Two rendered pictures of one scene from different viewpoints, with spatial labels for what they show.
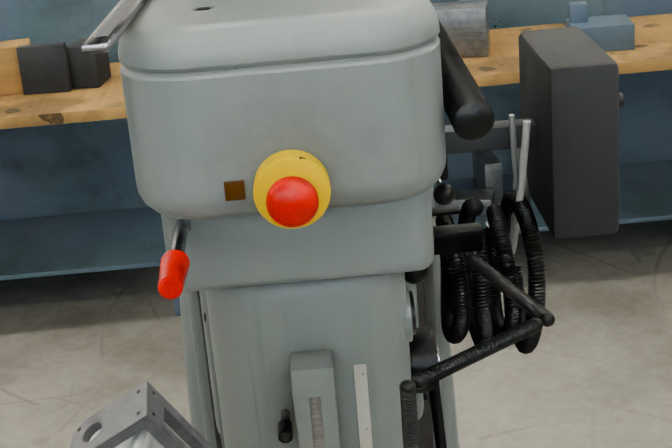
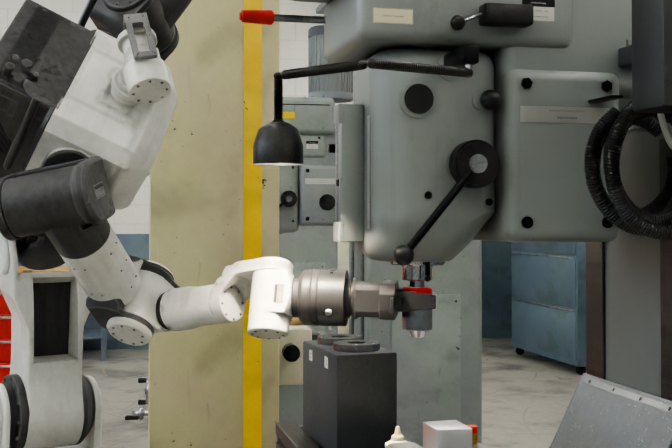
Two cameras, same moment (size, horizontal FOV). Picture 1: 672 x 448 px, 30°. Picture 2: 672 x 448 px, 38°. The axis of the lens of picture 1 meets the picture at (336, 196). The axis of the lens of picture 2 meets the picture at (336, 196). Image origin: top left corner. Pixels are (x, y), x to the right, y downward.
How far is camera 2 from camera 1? 1.73 m
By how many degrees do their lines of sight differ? 79
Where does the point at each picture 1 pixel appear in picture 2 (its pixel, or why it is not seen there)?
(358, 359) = (369, 112)
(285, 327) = (357, 90)
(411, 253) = (355, 25)
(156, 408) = (135, 18)
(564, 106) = not seen: outside the picture
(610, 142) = (657, 15)
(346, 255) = (345, 30)
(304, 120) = not seen: outside the picture
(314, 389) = (336, 118)
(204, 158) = not seen: outside the picture
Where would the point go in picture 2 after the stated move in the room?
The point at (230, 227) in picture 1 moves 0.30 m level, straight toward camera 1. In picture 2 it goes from (330, 19) to (140, 7)
